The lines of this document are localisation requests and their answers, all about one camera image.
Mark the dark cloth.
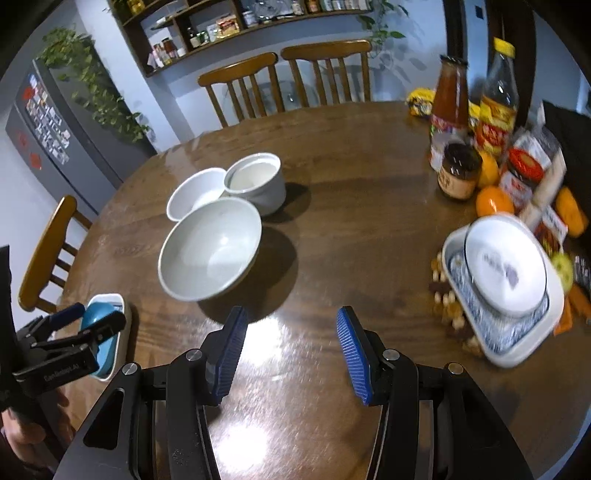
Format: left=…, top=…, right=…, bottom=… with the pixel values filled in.
left=540, top=99, right=591, bottom=195

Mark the blue patterned square plate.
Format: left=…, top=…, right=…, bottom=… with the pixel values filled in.
left=85, top=293, right=133, bottom=383
left=442, top=222, right=565, bottom=368

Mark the wooden wall shelf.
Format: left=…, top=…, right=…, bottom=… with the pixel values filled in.
left=108, top=0, right=375, bottom=78

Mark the grey refrigerator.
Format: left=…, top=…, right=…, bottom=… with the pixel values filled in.
left=4, top=58, right=158, bottom=213

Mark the large white bowl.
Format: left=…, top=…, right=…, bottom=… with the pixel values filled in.
left=158, top=197, right=263, bottom=302

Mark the green apple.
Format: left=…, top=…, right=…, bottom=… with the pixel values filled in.
left=551, top=253, right=574, bottom=294

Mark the person's left hand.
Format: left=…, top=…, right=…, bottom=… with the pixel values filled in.
left=0, top=392, right=77, bottom=460

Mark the red sauce bottle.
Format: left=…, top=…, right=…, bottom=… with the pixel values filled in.
left=429, top=54, right=471, bottom=172

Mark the yellow snack packet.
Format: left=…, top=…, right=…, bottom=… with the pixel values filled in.
left=406, top=88, right=437, bottom=116

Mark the cluster of fridge magnets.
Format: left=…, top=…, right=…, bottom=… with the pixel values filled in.
left=16, top=76, right=71, bottom=165

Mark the white bowl with print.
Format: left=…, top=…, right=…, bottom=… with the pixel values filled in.
left=464, top=216, right=550, bottom=318

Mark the dark wooden door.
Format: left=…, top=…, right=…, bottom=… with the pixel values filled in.
left=443, top=0, right=536, bottom=107

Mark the orange fruit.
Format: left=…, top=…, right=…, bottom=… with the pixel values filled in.
left=555, top=187, right=583, bottom=237
left=475, top=185, right=515, bottom=217

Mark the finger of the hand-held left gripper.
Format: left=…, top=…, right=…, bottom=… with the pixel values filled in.
left=16, top=302, right=88, bottom=344
left=30, top=314, right=127, bottom=365

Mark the small white ribbed bowl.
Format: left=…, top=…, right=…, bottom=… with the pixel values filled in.
left=223, top=152, right=287, bottom=217

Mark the plain blue square plate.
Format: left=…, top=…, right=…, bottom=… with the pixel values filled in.
left=79, top=302, right=127, bottom=377

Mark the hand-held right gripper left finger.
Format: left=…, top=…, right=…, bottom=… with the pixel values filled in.
left=55, top=305, right=249, bottom=480

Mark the small-leaved hanging plant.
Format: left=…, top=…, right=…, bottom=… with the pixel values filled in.
left=358, top=0, right=407, bottom=70

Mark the trailing green plant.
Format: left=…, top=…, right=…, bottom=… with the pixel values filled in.
left=37, top=28, right=153, bottom=144

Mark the white food packet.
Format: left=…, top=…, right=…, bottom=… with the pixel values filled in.
left=517, top=129, right=568, bottom=227

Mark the dark-lidded sauce jar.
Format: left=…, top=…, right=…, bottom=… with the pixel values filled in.
left=438, top=143, right=483, bottom=200

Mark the wooden chair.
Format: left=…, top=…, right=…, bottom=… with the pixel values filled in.
left=281, top=40, right=373, bottom=112
left=198, top=52, right=286, bottom=128
left=18, top=195, right=93, bottom=312

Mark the row of jars and bottles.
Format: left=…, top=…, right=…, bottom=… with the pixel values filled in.
left=127, top=0, right=370, bottom=70

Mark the medium white bowl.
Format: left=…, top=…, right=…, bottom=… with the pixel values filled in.
left=166, top=168, right=228, bottom=222

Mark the yellow-capped clear bottle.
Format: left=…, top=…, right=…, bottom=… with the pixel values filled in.
left=478, top=38, right=520, bottom=160

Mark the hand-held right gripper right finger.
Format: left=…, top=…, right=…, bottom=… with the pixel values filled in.
left=336, top=306, right=552, bottom=480

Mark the red-lidded jar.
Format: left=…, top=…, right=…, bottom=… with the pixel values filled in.
left=499, top=148, right=546, bottom=208

